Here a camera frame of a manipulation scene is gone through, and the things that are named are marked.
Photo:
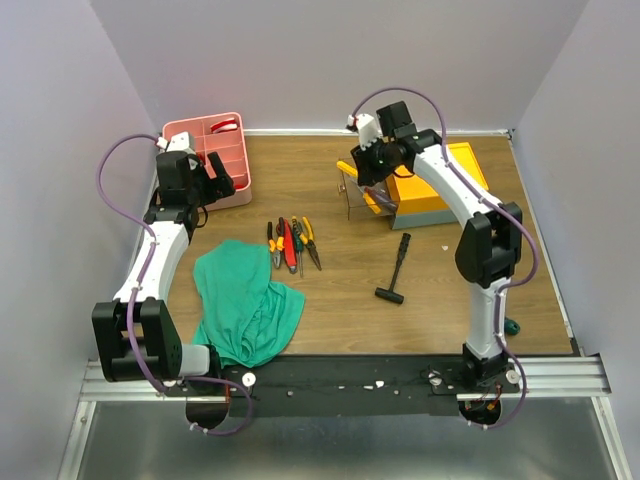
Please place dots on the red utility knife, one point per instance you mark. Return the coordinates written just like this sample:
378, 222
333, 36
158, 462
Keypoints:
289, 250

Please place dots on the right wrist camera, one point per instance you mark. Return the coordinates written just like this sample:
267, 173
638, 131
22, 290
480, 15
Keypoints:
365, 126

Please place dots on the yellow handled screwdriver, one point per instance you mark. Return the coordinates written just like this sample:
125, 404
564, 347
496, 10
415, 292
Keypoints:
347, 168

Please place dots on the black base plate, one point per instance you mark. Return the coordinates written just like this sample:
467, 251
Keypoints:
341, 385

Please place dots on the transparent drawer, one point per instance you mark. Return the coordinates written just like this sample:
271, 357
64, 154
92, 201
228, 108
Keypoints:
352, 194

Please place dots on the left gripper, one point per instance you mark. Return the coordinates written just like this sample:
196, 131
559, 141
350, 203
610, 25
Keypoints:
217, 187

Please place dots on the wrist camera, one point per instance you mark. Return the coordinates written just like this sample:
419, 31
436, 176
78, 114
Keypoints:
181, 142
365, 126

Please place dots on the red white tape roll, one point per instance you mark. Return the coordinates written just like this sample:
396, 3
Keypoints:
226, 125

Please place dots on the black yellow combination pliers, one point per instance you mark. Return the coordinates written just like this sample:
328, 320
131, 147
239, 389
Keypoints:
275, 237

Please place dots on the orange handled screwdriver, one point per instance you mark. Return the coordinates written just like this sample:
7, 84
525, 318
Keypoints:
371, 203

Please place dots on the green cloth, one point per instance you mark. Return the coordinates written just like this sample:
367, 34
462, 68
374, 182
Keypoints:
246, 316

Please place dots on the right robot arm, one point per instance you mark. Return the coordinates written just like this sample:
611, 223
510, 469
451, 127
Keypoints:
490, 244

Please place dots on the yellow needle nose pliers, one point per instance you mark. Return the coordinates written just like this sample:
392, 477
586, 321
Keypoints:
308, 240

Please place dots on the small green screwdriver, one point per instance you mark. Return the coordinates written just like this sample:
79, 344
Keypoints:
511, 327

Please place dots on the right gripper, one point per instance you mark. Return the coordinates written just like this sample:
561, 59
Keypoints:
366, 163

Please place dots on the orange grey drawer box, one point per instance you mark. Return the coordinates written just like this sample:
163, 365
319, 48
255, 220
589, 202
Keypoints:
418, 204

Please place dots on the black T-handle wrench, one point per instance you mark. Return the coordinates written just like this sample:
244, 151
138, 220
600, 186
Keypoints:
389, 294

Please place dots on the pink compartment tray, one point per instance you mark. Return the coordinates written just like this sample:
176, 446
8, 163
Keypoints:
230, 146

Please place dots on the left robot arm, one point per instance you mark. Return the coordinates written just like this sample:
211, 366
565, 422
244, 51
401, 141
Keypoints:
134, 332

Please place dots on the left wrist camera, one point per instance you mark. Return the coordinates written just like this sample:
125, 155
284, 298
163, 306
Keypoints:
181, 142

